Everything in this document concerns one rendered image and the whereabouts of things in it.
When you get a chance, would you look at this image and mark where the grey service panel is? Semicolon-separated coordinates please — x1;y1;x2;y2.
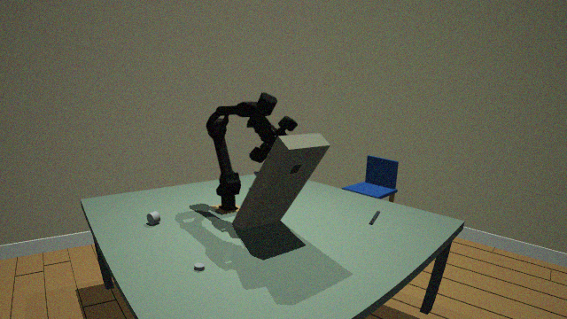
231;133;330;230

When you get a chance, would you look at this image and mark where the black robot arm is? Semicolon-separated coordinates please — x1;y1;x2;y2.
206;92;277;211

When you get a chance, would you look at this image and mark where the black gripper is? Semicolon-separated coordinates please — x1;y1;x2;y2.
249;116;298;163

